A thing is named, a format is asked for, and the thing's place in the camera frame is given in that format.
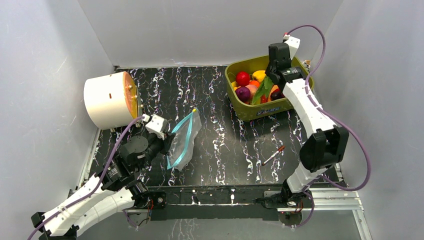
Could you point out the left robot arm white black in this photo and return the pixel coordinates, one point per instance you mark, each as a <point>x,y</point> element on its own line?
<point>113,189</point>

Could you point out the yellow toy bell pepper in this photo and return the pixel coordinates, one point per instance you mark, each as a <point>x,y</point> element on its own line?
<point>259,76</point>

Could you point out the white cylindrical appliance orange lid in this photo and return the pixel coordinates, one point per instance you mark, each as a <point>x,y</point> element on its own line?
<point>112,101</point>

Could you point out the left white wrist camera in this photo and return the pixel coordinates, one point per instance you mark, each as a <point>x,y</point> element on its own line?
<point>155,124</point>

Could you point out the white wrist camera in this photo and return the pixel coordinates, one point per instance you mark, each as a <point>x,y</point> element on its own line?
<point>155,124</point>
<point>293,44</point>

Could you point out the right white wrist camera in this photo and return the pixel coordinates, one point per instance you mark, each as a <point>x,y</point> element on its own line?
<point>293,44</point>

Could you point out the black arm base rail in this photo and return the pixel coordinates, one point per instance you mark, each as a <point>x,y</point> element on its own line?
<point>252,201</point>

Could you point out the red white marker pen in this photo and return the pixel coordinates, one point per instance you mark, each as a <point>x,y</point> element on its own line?
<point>277,152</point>

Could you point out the clear zip top bag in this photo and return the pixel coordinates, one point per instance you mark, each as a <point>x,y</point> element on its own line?
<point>182,146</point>

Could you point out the green toy leaf vegetable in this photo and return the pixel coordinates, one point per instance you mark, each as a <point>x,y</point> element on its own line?
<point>264,89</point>

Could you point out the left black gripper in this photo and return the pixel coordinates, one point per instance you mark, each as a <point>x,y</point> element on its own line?
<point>166,142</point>

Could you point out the pink toy peach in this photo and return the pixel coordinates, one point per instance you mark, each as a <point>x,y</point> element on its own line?
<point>252,89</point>

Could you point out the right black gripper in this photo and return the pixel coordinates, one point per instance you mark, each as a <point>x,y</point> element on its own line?
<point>271,81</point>

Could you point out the red toy apple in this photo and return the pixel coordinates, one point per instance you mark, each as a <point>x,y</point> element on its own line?
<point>242,79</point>

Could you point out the purple toy onion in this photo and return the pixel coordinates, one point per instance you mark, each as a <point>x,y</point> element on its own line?
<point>243,93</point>

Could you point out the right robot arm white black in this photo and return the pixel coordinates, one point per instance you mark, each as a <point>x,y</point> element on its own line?
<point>326,142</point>

